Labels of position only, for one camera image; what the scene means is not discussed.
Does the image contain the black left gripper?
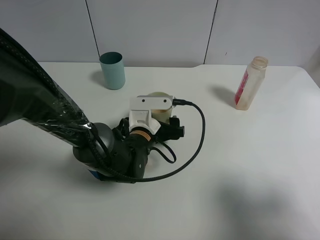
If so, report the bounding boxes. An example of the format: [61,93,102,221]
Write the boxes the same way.
[113,115,185,179]

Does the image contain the light green plastic cup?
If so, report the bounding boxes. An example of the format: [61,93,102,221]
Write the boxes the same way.
[148,91,173,124]

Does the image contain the drink bottle with red label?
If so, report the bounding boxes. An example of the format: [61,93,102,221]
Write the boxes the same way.
[234,56,269,111]

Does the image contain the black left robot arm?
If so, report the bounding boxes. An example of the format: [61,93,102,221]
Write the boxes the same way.
[0,31,185,183]

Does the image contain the brown drink spill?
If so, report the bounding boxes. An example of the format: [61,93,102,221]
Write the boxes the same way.
[146,158,154,169]

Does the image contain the teal plastic cup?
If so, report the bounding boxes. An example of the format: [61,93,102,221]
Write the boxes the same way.
[99,51,126,90]

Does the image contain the blue sleeved clear cup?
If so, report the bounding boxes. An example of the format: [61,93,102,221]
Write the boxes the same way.
[88,169,105,182]

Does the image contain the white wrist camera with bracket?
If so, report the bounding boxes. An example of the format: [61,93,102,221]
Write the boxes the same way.
[128,95,174,135]

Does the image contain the black braided camera cable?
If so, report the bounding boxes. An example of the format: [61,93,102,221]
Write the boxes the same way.
[0,27,207,185]

